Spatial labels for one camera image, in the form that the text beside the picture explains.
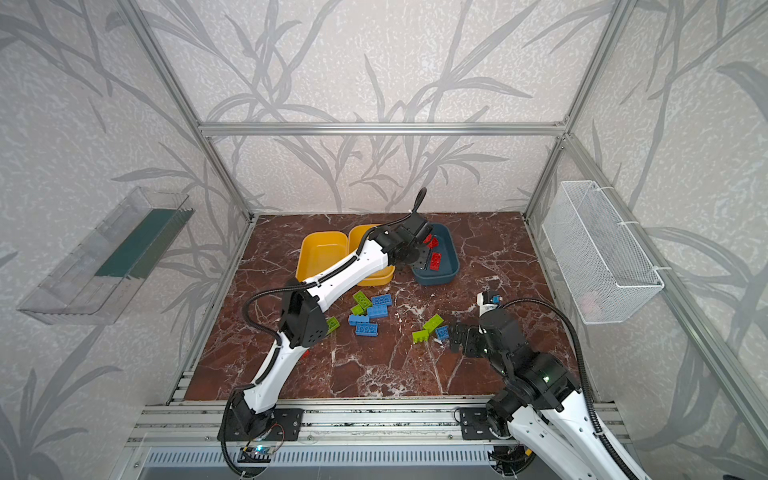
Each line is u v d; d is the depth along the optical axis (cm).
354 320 91
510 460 72
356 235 109
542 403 45
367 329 89
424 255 82
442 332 87
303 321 55
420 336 87
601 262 63
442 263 106
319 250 110
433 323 90
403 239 66
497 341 52
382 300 95
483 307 64
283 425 72
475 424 73
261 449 71
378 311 93
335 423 75
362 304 94
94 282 63
